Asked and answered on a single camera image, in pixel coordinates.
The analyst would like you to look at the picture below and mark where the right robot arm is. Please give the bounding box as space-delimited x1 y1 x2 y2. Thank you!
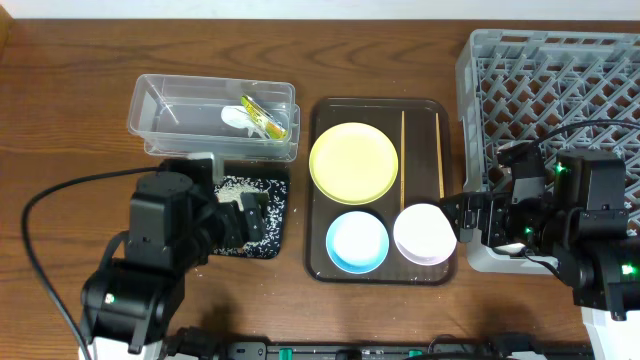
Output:
440 144 639 359

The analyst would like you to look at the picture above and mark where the clear plastic bin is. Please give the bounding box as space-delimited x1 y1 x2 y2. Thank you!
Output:
128 74 300 162

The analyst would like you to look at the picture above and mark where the pile of rice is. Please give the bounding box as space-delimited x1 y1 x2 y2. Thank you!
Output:
214 175 269 203

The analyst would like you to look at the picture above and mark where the pink bowl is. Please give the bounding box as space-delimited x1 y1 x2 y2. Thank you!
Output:
393 203 457 266

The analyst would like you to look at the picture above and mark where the black waste tray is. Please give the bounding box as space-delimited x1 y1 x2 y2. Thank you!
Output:
212 163 290 259

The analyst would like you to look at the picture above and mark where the blue bowl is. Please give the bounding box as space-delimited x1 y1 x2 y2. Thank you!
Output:
325 211 390 275

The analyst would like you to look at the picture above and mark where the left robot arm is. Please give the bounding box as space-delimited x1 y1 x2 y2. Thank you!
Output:
80 159 269 359

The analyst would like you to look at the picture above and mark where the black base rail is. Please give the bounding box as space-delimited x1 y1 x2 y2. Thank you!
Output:
159 328 595 360

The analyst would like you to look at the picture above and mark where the brown serving tray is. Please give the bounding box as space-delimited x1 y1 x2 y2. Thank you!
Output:
305 98 457 286

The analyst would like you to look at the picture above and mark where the crumpled white tissue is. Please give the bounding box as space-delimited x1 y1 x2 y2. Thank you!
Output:
221 105 269 139

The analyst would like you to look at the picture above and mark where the grey dishwasher rack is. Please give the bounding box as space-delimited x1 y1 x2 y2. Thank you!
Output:
454 28 640 275

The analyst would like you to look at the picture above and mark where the green yellow snack wrapper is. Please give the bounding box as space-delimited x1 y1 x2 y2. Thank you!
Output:
240 95 289 140

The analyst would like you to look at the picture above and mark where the white cup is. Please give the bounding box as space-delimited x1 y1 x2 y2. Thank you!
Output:
493 243 526 256

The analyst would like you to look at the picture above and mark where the yellow plate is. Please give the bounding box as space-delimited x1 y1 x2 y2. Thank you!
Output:
309 122 399 205

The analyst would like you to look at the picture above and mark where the wooden chopstick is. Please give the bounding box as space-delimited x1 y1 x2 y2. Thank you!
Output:
400 110 406 212
435 113 445 199

